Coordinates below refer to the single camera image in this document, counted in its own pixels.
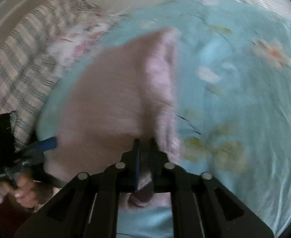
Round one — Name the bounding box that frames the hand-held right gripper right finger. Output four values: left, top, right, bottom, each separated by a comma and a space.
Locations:
148, 137, 275, 238

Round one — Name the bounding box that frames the white pink floral cloth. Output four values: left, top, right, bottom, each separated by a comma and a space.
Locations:
49, 15, 126, 68

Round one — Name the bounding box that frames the pink knit sweater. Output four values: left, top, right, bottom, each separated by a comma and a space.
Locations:
45, 27, 184, 208

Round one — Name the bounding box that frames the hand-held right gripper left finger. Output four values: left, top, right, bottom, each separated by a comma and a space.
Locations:
14, 138, 141, 238

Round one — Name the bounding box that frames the person's left hand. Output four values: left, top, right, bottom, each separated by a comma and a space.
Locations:
6, 172, 55, 208

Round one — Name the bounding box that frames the plaid quilt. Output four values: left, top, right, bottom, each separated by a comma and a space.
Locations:
0, 0, 116, 150

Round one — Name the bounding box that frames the light blue floral bedsheet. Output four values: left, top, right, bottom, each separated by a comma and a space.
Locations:
35, 0, 291, 238

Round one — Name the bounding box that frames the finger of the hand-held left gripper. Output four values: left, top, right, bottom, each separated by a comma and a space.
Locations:
21, 153, 46, 167
20, 136, 58, 155

